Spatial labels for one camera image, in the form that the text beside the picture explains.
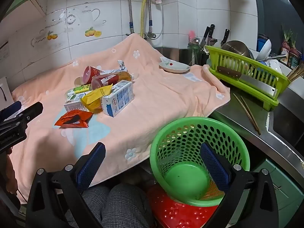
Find yellow hose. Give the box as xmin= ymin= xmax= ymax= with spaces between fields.
xmin=140 ymin=0 xmax=151 ymax=37

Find white dish red print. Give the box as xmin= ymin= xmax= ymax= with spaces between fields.
xmin=159 ymin=60 xmax=191 ymax=74

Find person's left hand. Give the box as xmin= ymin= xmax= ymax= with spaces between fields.
xmin=6 ymin=154 xmax=19 ymax=194

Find peach flower towel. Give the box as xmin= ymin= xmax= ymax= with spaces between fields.
xmin=9 ymin=33 xmax=231 ymax=205

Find red plastic stool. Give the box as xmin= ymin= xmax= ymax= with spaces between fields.
xmin=146 ymin=184 xmax=219 ymax=228

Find red paper cup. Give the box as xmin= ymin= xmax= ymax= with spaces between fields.
xmin=82 ymin=66 xmax=105 ymax=85

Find green plastic basket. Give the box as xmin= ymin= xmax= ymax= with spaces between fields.
xmin=150 ymin=117 xmax=250 ymax=207

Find steel sink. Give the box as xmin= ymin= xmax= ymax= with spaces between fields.
xmin=268 ymin=85 xmax=304 ymax=157

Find green white drink carton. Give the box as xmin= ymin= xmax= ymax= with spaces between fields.
xmin=67 ymin=84 xmax=93 ymax=101

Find bundle of chopsticks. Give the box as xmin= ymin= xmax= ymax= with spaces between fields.
xmin=286 ymin=65 xmax=304 ymax=82

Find white blue milk carton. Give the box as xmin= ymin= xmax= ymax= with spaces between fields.
xmin=101 ymin=79 xmax=135 ymax=118

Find white paper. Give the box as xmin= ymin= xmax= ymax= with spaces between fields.
xmin=102 ymin=59 xmax=130 ymax=75

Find green dish rack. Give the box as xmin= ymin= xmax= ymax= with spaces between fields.
xmin=204 ymin=45 xmax=291 ymax=112

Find steel pot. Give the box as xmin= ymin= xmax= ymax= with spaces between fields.
xmin=220 ymin=40 xmax=251 ymax=59

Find person's grey plaid legs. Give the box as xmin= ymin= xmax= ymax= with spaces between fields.
xmin=65 ymin=183 xmax=155 ymax=228

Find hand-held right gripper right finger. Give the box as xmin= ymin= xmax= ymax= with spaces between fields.
xmin=200 ymin=142 xmax=279 ymax=228

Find wooden chopstick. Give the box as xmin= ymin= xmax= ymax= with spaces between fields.
xmin=233 ymin=93 xmax=260 ymax=135
xmin=240 ymin=96 xmax=262 ymax=134

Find sprouting plant in jar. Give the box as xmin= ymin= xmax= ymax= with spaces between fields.
xmin=287 ymin=32 xmax=302 ymax=68
xmin=280 ymin=24 xmax=292 ymax=63

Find white bowl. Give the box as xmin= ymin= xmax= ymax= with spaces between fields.
xmin=258 ymin=38 xmax=272 ymax=61

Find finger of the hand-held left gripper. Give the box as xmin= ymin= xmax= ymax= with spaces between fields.
xmin=12 ymin=102 xmax=44 ymax=130
xmin=0 ymin=100 xmax=22 ymax=119

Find metal braided hose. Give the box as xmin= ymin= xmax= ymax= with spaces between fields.
xmin=147 ymin=0 xmax=164 ymax=40
xmin=122 ymin=0 xmax=135 ymax=35

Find green cabinet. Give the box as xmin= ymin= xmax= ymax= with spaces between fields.
xmin=237 ymin=158 xmax=304 ymax=228

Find cleaver with wooden handle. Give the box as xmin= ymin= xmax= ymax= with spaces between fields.
xmin=217 ymin=66 xmax=278 ymax=98

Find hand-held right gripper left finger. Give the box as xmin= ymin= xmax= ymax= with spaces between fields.
xmin=26 ymin=142 xmax=106 ymax=228

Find orange snack wrapper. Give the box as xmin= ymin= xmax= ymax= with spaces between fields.
xmin=54 ymin=110 xmax=94 ymax=129

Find lidded plastic cup red print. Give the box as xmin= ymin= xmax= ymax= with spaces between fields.
xmin=91 ymin=71 xmax=134 ymax=89

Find green glass utensil jar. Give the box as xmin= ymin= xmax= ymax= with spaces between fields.
xmin=188 ymin=42 xmax=202 ymax=66

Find yellow snack wrapper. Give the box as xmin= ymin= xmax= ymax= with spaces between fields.
xmin=81 ymin=84 xmax=114 ymax=113

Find steel funnel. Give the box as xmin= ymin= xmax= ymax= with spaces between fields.
xmin=258 ymin=53 xmax=289 ymax=62

